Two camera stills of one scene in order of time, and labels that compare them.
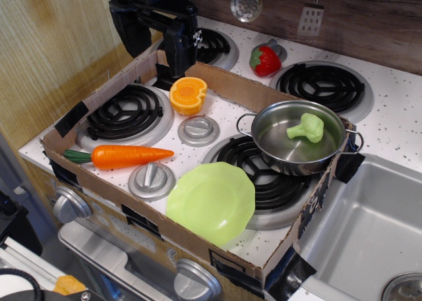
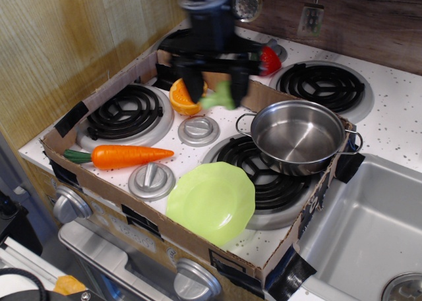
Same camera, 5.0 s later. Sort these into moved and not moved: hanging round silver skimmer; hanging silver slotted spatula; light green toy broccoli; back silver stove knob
Moved: light green toy broccoli
Not moved: hanging silver slotted spatula; back silver stove knob; hanging round silver skimmer
